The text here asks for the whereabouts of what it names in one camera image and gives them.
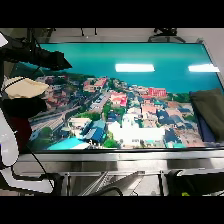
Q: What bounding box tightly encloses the cream garment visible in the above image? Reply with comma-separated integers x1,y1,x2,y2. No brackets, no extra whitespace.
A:
1,76,50,100

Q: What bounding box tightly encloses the blue garment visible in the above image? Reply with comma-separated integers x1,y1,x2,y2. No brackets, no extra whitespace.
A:
189,91,224,145

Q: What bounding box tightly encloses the silver frame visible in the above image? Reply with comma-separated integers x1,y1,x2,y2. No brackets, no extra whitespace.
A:
0,35,224,197

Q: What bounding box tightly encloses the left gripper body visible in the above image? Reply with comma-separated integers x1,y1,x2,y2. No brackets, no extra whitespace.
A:
39,49,73,71

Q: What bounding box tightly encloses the black garment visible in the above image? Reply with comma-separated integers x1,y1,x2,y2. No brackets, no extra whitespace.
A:
1,96,48,120

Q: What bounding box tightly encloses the dark red garment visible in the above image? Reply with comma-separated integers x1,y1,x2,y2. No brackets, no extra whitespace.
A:
12,116,34,152

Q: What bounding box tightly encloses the black cable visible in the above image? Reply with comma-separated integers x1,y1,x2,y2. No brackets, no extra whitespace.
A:
96,186,124,197
25,145,56,192

